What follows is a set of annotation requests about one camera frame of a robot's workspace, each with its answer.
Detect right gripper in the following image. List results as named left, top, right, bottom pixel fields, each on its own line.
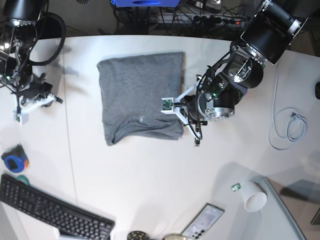
left=13, top=73, right=63, bottom=125

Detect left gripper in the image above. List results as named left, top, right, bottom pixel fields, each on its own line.
left=161, top=74, right=208, bottom=147

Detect grey t-shirt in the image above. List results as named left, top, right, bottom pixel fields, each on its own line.
left=97, top=52, right=184, bottom=146

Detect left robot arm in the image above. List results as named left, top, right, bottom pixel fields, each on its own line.
left=161, top=0, right=308, bottom=146

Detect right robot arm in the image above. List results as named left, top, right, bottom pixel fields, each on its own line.
left=0, top=0, right=66, bottom=125

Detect blue orange tape measure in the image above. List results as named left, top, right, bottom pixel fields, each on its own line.
left=1, top=144, right=29, bottom=173

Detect green round object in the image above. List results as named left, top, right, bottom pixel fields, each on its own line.
left=16, top=175, right=30, bottom=186

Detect small green white chip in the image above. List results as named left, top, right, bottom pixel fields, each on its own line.
left=231, top=183, right=242, bottom=192

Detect white paper cup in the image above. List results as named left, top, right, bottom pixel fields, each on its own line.
left=240, top=180, right=268, bottom=213

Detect smartphone in clear case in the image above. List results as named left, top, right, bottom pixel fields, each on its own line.
left=181, top=203, right=225, bottom=240

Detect blue box with hole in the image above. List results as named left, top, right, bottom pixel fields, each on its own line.
left=110, top=0, right=180, bottom=8

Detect black round object at edge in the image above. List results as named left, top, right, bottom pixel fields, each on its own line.
left=314, top=82, right=320, bottom=100

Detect gold rimmed round tin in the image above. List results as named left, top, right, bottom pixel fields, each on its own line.
left=162, top=233, right=187, bottom=240

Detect black computer keyboard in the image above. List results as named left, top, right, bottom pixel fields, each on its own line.
left=0, top=174, right=115, bottom=240

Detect glass side table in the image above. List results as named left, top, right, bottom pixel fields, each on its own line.
left=249, top=176, right=320, bottom=240

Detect black gold dotted round object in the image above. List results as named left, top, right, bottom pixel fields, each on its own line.
left=127, top=230, right=150, bottom=240

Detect white coiled cable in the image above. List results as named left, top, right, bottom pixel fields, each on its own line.
left=268, top=64, right=309, bottom=151

